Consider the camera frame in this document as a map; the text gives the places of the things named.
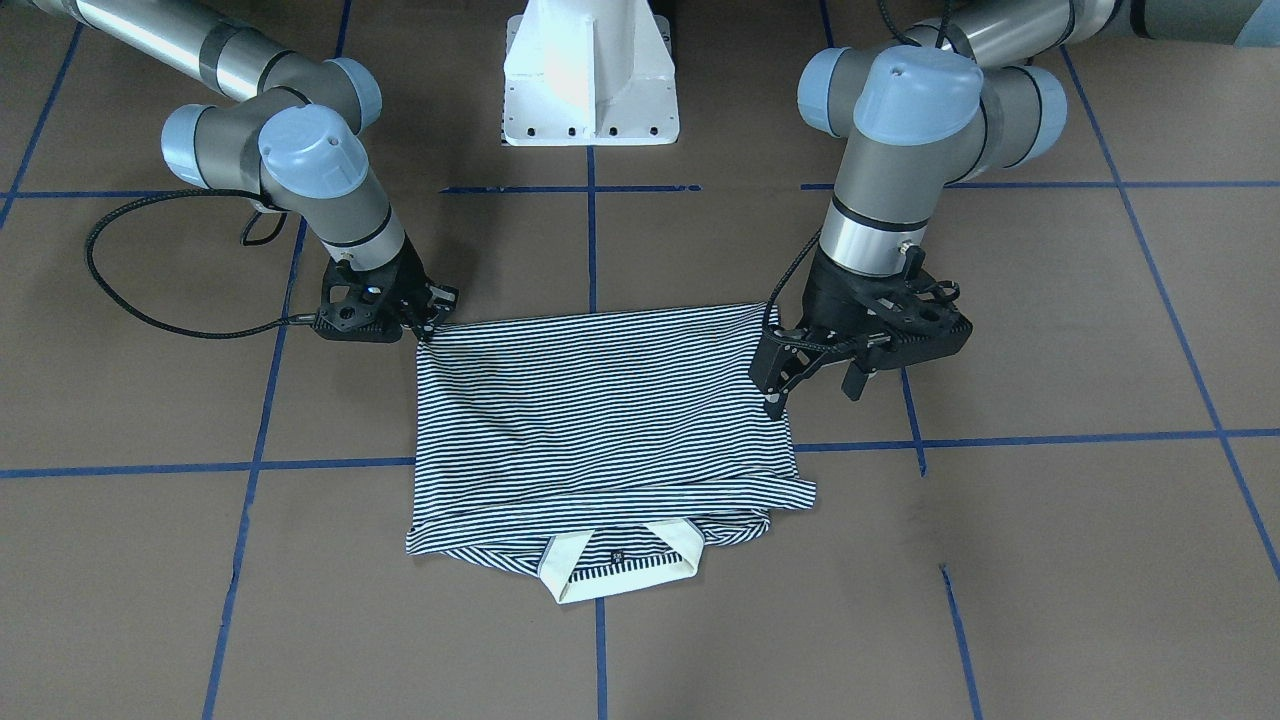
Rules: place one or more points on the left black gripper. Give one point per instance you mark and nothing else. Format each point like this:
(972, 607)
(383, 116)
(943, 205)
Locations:
(832, 292)

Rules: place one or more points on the navy white striped polo shirt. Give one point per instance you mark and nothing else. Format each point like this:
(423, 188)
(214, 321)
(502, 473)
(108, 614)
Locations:
(599, 454)

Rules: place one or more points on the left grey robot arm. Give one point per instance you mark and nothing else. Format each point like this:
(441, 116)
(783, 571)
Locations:
(948, 99)

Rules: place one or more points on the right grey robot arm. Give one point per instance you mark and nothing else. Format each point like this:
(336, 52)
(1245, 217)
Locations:
(289, 142)

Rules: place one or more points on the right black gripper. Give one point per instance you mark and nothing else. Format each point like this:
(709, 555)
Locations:
(404, 275)

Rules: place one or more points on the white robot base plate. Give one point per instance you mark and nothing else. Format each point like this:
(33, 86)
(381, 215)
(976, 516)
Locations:
(590, 73)

